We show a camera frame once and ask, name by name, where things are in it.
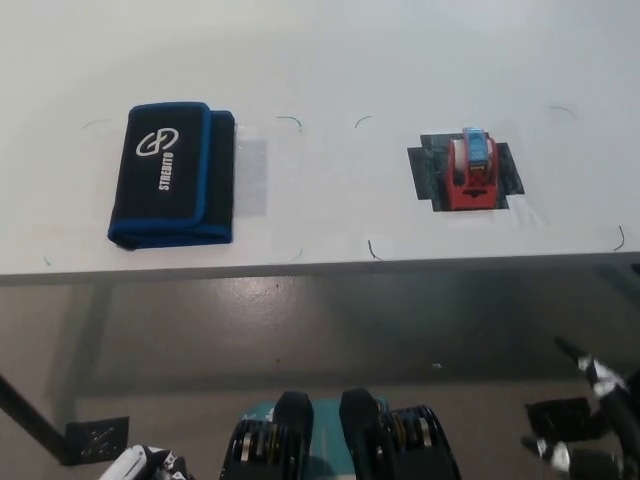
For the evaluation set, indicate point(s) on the black robot legs and feet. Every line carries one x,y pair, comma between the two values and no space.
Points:
345,440

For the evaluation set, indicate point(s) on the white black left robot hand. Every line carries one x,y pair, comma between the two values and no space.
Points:
140,462

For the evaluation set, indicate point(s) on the black table foot plate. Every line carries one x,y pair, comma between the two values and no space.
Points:
95,440

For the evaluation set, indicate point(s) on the black tape patch on table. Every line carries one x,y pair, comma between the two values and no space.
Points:
427,170

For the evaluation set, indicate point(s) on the black table leg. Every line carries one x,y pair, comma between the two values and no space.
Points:
32,412

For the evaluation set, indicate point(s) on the red tape dispenser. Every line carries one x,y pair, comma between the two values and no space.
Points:
472,172

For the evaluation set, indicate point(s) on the black blue Strebito notebook case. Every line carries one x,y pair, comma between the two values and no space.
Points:
167,175

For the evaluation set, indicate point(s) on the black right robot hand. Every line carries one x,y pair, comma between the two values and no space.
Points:
602,377

